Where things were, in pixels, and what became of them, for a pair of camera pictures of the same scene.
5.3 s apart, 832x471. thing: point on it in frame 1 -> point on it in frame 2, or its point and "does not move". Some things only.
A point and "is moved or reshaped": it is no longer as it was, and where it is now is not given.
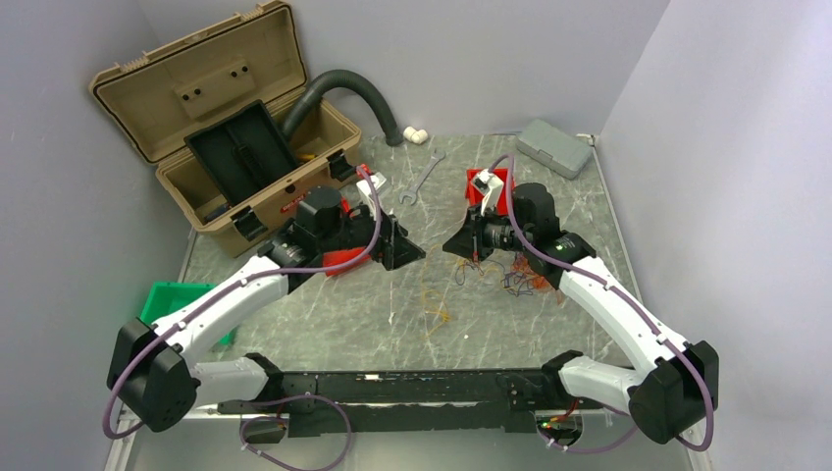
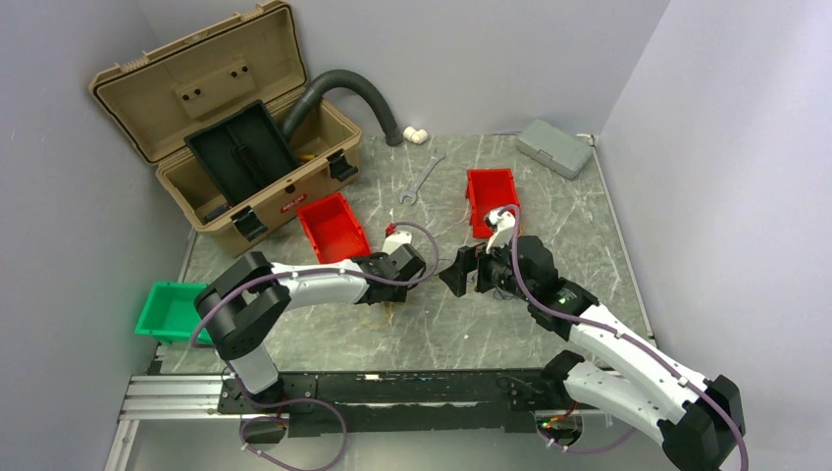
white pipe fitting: (417, 136) does not move
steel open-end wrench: (437, 156) does not move
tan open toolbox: (159, 97) does not move
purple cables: (515, 283) is moved or reshaped
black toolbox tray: (242, 151) does not move
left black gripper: (392, 247) -> (399, 295)
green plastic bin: (165, 296) does not move
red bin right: (474, 196) does not move
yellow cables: (434, 303) -> (389, 307)
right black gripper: (470, 240) -> (466, 260)
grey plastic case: (554, 148) does not move
